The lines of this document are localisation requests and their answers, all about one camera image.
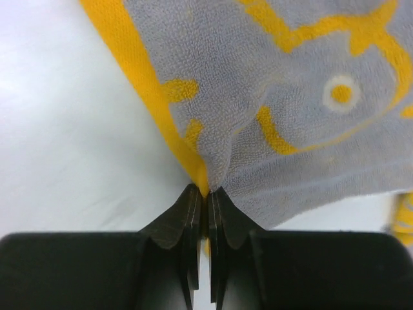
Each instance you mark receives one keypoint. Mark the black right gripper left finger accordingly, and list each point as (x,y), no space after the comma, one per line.
(154,268)

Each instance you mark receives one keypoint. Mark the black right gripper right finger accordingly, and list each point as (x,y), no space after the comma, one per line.
(253,268)

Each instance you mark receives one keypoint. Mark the grey yellow towel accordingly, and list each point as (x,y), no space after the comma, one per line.
(286,105)

